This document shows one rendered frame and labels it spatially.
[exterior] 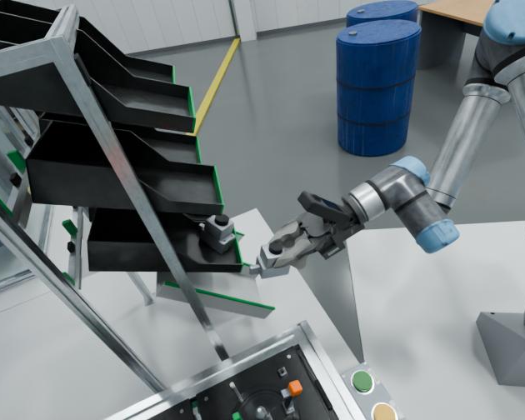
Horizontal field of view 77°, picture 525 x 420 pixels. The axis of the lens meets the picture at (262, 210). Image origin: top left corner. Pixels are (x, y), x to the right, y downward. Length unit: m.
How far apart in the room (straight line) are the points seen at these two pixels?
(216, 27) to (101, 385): 7.14
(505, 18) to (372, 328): 0.73
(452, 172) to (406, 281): 0.38
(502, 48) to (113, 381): 1.16
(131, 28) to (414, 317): 7.82
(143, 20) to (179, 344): 7.46
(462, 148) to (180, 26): 7.29
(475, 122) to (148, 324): 1.01
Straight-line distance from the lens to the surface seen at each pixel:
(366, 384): 0.79
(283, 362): 0.82
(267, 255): 0.68
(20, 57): 0.45
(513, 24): 0.76
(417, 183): 0.72
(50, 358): 1.24
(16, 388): 1.25
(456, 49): 5.15
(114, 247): 0.62
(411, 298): 1.04
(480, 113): 0.87
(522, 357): 0.87
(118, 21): 8.30
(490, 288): 1.12
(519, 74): 0.77
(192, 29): 7.79
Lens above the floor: 1.71
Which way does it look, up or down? 41 degrees down
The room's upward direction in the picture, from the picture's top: 13 degrees counter-clockwise
